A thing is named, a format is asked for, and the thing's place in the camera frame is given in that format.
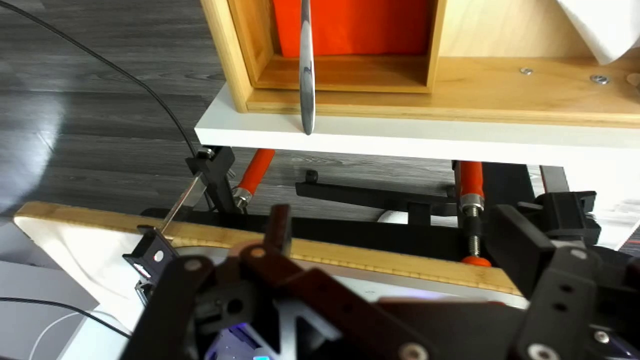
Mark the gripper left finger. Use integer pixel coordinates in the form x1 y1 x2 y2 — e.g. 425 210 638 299
120 204 442 360

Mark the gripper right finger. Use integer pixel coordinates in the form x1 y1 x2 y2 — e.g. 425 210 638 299
487 204 640 360

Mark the grey box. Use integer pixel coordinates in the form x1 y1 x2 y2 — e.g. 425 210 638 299
0 219 101 360

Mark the wooden drawer cabinet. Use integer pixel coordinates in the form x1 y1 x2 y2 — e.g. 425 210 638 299
200 0 640 129

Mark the wooden drawer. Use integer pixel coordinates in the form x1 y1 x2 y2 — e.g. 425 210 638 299
200 0 449 114

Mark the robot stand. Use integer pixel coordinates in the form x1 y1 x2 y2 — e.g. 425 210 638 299
14 201 530 360

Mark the white cloth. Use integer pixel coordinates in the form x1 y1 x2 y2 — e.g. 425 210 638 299
556 0 640 66

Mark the black cable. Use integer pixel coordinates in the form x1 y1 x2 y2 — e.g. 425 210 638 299
0 296 132 340
0 0 200 157

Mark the white cable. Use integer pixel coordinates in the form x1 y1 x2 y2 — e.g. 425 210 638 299
29 310 118 360

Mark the orange handled black clamp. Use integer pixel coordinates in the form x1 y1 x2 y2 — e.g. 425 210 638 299
295 160 496 267
122 146 277 306

